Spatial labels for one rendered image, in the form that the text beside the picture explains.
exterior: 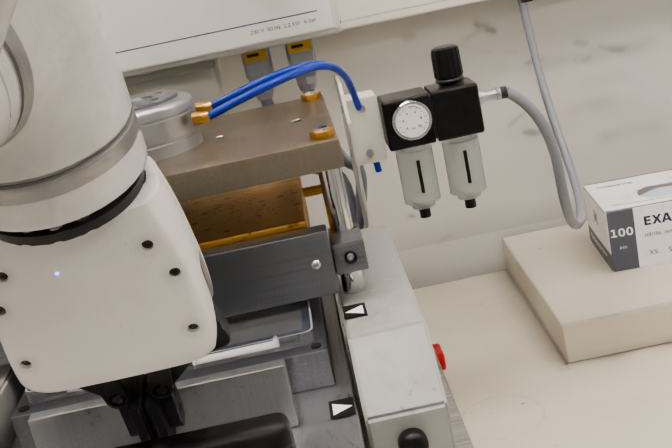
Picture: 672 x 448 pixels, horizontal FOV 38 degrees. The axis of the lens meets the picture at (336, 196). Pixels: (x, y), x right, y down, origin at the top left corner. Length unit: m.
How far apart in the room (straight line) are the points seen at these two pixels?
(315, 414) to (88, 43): 0.28
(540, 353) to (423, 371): 0.52
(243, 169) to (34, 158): 0.25
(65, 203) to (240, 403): 0.20
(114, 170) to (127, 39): 0.43
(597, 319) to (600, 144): 0.35
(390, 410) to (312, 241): 0.12
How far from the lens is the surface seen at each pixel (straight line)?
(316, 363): 0.62
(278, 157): 0.64
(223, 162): 0.64
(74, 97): 0.41
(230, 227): 0.68
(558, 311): 1.10
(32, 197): 0.42
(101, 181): 0.43
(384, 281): 0.69
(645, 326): 1.09
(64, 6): 0.40
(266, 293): 0.65
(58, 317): 0.48
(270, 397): 0.58
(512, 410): 1.01
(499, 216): 1.35
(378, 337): 0.61
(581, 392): 1.03
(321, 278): 0.65
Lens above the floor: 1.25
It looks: 16 degrees down
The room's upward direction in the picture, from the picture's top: 12 degrees counter-clockwise
